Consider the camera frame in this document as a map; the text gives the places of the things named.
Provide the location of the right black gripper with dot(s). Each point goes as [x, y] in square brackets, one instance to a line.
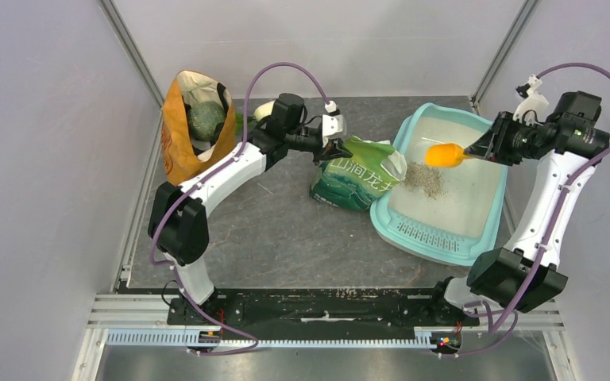
[492, 145]

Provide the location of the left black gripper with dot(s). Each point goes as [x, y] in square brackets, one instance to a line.
[335, 149]

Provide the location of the green litter bag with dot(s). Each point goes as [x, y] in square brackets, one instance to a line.
[354, 183]

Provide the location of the yellow plastic scoop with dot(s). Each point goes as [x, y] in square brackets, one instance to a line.
[445, 155]

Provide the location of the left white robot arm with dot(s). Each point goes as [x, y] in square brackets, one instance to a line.
[178, 225]

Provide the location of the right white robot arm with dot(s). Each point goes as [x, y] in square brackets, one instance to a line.
[563, 145]

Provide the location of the grey litter pile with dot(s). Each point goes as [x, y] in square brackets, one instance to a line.
[428, 179]

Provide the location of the teal litter box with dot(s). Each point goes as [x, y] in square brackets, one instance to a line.
[461, 224]

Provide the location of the white oval toy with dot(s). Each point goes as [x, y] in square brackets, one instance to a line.
[263, 110]

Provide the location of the green toy in bag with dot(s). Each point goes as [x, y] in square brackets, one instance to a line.
[203, 120]

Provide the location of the brown paper grocery bag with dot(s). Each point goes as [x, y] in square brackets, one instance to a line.
[183, 157]

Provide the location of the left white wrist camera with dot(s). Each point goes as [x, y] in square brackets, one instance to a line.
[333, 123]

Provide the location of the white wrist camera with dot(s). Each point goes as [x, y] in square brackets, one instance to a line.
[333, 123]
[533, 104]

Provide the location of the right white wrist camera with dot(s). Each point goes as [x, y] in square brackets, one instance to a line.
[533, 104]

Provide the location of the aluminium frame post right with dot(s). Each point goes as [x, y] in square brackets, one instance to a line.
[520, 21]

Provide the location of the aluminium frame post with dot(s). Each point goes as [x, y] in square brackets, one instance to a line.
[520, 21]
[130, 47]

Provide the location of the aluminium frame post left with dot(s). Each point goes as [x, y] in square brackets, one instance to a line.
[130, 47]

